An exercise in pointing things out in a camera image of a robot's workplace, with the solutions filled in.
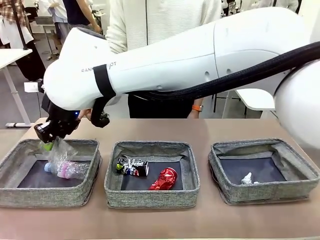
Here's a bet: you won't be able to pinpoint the bystander in grey trousers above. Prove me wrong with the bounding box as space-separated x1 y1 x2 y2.
62 0 103 32

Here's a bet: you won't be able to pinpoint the white tissue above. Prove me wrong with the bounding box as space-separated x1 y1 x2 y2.
240 172 260 186

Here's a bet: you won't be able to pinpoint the black hose strap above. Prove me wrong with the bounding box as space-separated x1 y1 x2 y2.
93 64 117 99

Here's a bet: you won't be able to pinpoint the person's right hand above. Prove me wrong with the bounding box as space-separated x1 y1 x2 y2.
78 108 93 121

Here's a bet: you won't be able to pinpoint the person's black trousers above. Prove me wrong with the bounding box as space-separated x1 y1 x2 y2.
127 92 196 119

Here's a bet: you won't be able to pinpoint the bystander in plaid shirt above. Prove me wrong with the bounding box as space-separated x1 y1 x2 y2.
0 0 48 81

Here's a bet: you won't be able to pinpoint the large white table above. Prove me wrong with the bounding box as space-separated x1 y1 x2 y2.
234 88 276 111

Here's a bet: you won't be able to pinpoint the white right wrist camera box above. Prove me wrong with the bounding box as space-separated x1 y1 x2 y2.
24 79 45 94

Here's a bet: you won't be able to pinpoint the bystander in light blue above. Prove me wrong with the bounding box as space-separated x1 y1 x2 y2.
47 0 70 41

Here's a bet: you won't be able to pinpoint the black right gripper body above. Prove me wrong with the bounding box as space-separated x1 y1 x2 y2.
41 93 82 143

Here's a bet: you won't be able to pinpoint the thin black cord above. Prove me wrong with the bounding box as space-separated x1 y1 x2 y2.
145 0 151 46

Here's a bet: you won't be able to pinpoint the crushed black drink can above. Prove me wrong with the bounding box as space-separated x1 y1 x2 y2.
116 157 150 178

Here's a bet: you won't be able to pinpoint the crushed red drink can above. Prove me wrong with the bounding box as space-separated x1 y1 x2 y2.
148 167 179 191

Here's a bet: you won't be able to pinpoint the clear plastic cup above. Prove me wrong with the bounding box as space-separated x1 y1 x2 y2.
46 136 76 164

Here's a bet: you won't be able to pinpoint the grey fabric basket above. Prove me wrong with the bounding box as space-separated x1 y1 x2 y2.
0 138 103 208
207 138 320 206
104 140 201 209

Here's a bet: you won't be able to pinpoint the clear pink-label plastic bottle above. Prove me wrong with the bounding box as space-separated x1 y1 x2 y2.
44 161 90 180

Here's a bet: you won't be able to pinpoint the black stand pole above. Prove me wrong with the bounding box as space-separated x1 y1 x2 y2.
11 0 29 51

